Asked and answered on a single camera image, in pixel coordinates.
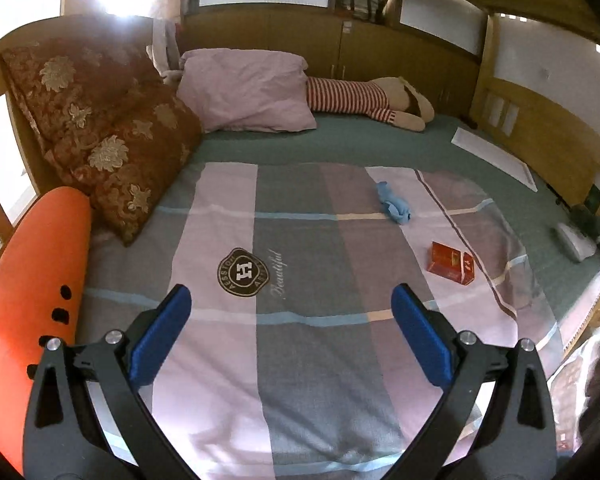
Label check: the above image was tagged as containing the red cigarette box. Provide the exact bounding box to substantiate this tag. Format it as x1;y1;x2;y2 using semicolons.
427;242;476;286

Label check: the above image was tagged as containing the orange carrot bolster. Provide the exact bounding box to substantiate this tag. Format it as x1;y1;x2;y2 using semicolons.
0;186;92;471

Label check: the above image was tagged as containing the plaid pink grey blanket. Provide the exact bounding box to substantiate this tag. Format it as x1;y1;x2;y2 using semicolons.
76;162;562;479

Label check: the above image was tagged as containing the green bed sheet mattress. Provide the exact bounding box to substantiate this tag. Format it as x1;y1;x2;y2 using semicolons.
168;112;600;311

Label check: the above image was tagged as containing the crumpled blue cloth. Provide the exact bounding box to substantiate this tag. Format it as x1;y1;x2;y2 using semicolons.
376;181;412;224

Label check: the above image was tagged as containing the white object on bed edge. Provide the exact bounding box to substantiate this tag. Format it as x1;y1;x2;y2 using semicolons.
555;223;597;262

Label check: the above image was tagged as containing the red floral brocade cushion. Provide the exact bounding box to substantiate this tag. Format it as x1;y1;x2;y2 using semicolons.
0;38;204;245

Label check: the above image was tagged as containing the striped plush doll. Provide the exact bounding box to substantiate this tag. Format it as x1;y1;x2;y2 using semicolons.
306;77;436;132

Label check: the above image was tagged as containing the pink pillow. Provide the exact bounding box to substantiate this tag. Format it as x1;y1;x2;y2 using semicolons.
178;48;317;132

